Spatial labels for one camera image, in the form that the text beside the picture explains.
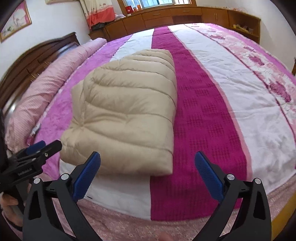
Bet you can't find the beige puffer jacket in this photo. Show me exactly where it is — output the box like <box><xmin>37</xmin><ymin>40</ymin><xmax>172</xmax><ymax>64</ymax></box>
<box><xmin>60</xmin><ymin>49</ymin><xmax>178</xmax><ymax>176</ymax></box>

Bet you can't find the person's left hand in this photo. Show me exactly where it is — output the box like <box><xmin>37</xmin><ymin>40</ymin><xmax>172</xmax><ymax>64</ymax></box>
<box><xmin>1</xmin><ymin>192</ymin><xmax>23</xmax><ymax>227</ymax></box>

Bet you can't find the pink rolled quilt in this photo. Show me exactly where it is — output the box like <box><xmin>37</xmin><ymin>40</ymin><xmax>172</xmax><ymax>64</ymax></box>
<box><xmin>5</xmin><ymin>38</ymin><xmax>107</xmax><ymax>153</ymax></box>

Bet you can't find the dark wooden headboard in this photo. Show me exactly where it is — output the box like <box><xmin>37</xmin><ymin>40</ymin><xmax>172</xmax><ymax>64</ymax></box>
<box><xmin>1</xmin><ymin>32</ymin><xmax>80</xmax><ymax>115</ymax></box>

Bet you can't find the pink striped bedspread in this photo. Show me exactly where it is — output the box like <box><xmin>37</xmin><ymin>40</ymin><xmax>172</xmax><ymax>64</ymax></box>
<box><xmin>27</xmin><ymin>23</ymin><xmax>295</xmax><ymax>240</ymax></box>

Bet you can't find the wooden chair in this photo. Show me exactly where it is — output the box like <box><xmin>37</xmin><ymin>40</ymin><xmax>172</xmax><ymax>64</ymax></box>
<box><xmin>292</xmin><ymin>58</ymin><xmax>296</xmax><ymax>76</ymax></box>

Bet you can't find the floral orange curtain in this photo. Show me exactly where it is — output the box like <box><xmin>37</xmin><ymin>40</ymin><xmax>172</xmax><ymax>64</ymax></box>
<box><xmin>79</xmin><ymin>0</ymin><xmax>115</xmax><ymax>29</ymax></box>

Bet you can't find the red box on windowsill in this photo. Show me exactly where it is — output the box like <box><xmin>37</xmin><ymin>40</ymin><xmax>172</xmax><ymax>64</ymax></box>
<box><xmin>125</xmin><ymin>6</ymin><xmax>134</xmax><ymax>15</ymax></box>

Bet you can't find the brown wooden cabinet desk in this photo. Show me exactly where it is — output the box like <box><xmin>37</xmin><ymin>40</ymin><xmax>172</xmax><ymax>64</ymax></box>
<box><xmin>89</xmin><ymin>6</ymin><xmax>261</xmax><ymax>43</ymax></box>

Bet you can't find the wooden framed window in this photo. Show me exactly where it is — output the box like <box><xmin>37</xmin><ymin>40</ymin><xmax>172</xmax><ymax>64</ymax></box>
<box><xmin>117</xmin><ymin>0</ymin><xmax>197</xmax><ymax>15</ymax></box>

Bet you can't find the framed wall picture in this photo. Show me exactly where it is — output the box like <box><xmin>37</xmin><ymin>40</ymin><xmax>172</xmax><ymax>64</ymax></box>
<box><xmin>1</xmin><ymin>1</ymin><xmax>32</xmax><ymax>43</ymax></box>

